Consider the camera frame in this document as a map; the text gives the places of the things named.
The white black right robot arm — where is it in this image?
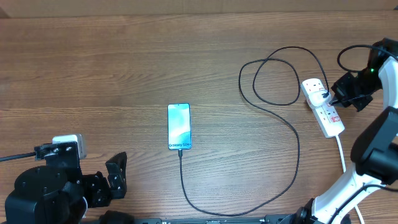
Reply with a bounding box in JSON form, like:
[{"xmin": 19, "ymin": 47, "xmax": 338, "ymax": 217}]
[{"xmin": 281, "ymin": 38, "xmax": 397, "ymax": 223}]

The black charger cable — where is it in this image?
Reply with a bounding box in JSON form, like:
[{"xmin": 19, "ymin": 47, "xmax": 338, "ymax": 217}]
[{"xmin": 177, "ymin": 45, "xmax": 331, "ymax": 217}]

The blue Galaxy smartphone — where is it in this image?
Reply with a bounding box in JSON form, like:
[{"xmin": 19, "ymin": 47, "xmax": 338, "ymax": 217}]
[{"xmin": 167, "ymin": 103, "xmax": 192, "ymax": 151}]

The white power strip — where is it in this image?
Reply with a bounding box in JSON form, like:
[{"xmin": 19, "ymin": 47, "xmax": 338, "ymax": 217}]
[{"xmin": 301, "ymin": 78, "xmax": 345, "ymax": 138}]

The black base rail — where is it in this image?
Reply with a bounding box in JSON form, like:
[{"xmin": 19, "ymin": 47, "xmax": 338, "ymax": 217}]
[{"xmin": 80, "ymin": 210, "xmax": 312, "ymax": 224}]

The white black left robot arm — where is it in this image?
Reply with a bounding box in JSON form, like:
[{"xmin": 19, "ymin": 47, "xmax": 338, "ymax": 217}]
[{"xmin": 5, "ymin": 142, "xmax": 127, "ymax": 223}]

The white charger plug adapter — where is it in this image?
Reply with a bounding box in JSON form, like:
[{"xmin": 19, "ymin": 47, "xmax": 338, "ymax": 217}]
[{"xmin": 306, "ymin": 90, "xmax": 331, "ymax": 109}]

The white power strip cord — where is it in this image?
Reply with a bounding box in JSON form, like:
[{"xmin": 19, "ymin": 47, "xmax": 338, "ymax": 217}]
[{"xmin": 335, "ymin": 135, "xmax": 365, "ymax": 224}]

